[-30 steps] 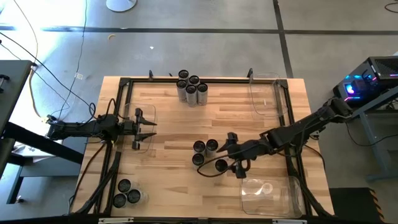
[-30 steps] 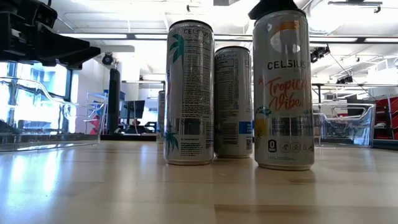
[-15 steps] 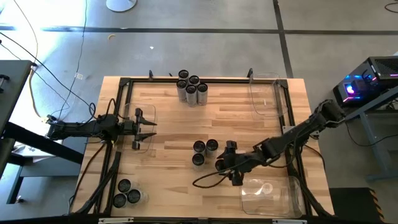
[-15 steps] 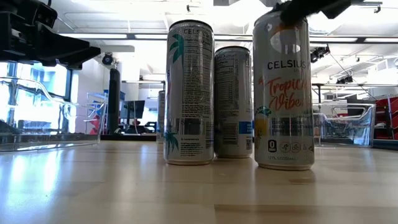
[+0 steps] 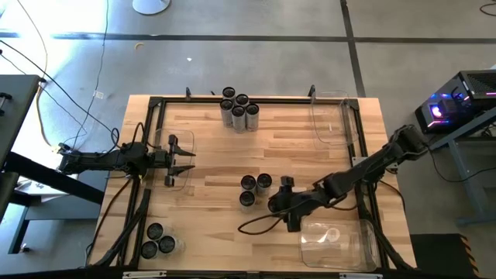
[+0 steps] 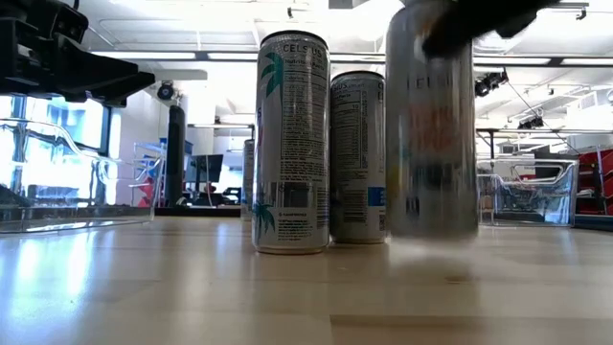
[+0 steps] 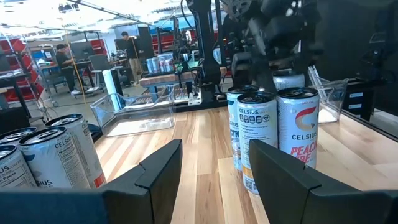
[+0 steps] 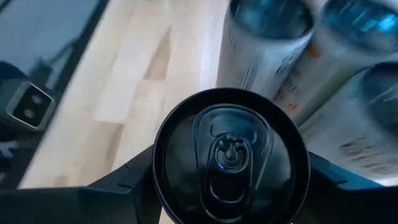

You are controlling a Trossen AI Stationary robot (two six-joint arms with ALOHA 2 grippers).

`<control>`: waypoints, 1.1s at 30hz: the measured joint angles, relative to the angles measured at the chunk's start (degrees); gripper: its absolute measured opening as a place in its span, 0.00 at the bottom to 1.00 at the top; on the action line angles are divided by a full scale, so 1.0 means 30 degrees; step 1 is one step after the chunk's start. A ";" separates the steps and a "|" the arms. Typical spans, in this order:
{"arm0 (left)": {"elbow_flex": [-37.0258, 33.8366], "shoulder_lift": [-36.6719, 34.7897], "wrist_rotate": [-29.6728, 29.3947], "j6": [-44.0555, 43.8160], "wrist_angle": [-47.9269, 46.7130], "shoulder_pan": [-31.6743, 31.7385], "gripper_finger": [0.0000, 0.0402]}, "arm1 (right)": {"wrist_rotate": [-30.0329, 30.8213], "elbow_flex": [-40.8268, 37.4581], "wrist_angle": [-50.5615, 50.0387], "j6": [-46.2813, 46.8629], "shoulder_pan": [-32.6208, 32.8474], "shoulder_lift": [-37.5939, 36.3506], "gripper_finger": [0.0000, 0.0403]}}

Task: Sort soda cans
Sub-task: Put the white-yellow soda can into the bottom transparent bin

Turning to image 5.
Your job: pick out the black table clamp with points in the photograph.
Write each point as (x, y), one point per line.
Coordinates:
(188, 92)
(311, 90)

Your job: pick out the white round stand base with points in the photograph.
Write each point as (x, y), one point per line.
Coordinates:
(151, 5)

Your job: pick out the dark grey side desk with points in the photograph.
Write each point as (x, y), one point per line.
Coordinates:
(15, 108)

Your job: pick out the yellow tape scrap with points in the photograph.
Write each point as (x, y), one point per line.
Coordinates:
(138, 45)

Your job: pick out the clear plastic bin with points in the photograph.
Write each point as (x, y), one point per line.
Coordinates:
(341, 248)
(329, 124)
(184, 135)

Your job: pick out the white edge bracket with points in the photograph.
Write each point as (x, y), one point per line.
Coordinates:
(144, 274)
(360, 276)

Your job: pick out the white paper sheets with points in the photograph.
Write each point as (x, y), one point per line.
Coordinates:
(36, 188)

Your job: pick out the grey metal stand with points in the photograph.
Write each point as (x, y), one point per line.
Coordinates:
(463, 174)

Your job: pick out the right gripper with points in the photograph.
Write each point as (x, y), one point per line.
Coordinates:
(283, 203)

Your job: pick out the white floor tag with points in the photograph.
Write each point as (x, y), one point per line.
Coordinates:
(98, 94)

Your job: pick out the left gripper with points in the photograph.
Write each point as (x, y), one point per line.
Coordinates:
(159, 159)

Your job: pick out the black desktop computer RGB lights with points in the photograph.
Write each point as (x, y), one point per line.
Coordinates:
(476, 85)

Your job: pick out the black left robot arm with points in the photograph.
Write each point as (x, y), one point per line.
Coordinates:
(100, 159)

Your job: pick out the black case hazard stripes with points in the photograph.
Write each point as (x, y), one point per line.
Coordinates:
(438, 255)

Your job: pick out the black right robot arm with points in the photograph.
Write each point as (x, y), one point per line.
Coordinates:
(368, 166)

